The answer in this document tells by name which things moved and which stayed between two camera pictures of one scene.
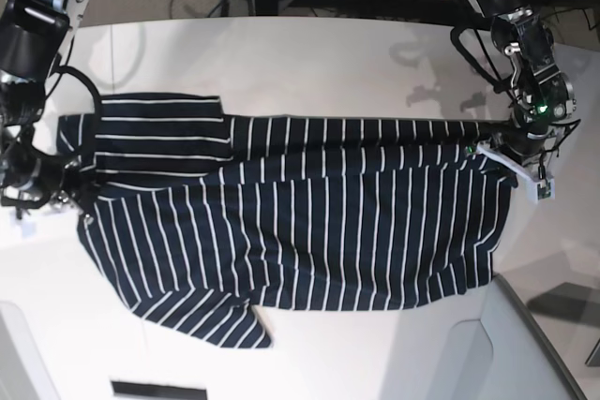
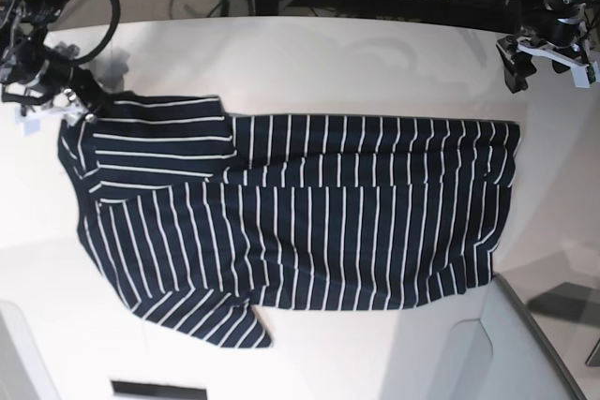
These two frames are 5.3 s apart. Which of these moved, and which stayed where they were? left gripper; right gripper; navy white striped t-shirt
Moved: right gripper; left gripper
Stayed: navy white striped t-shirt
